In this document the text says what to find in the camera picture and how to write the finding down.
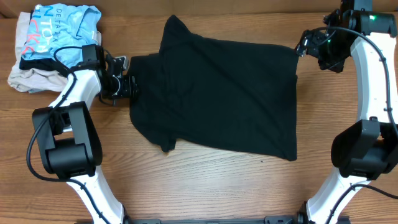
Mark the black t-shirt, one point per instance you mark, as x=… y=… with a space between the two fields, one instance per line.
x=229 y=95

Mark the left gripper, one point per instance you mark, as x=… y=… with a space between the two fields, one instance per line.
x=129 y=81

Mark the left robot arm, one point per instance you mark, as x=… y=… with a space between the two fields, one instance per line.
x=65 y=146

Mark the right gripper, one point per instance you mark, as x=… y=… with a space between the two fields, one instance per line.
x=313 y=50

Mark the folded black garment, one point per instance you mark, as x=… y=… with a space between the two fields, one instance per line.
x=47 y=64

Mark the light blue printed shirt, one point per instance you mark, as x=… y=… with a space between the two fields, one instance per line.
x=58 y=31

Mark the beige folded garment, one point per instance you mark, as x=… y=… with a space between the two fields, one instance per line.
x=33 y=80

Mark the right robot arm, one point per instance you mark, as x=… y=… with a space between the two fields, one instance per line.
x=368 y=148

